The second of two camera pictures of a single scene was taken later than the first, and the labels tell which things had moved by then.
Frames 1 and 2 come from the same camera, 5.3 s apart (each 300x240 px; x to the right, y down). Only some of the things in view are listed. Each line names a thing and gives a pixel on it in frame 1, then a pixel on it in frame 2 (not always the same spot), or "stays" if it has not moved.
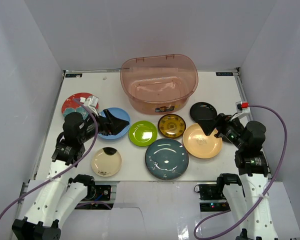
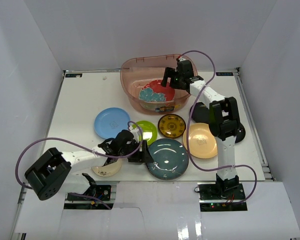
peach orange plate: (197, 144) stays
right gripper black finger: (209, 125) -> (169, 72)
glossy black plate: (203, 111) stays
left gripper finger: (115, 124) -> (137, 157)
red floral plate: (72, 104) -> (153, 91)
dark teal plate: (167, 159) stays
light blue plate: (120, 114) stays
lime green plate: (143, 133) stays
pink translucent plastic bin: (158, 84) stays
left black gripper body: (104, 124) -> (142, 152)
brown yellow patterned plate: (171, 126) stays
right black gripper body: (229, 128) -> (176, 81)
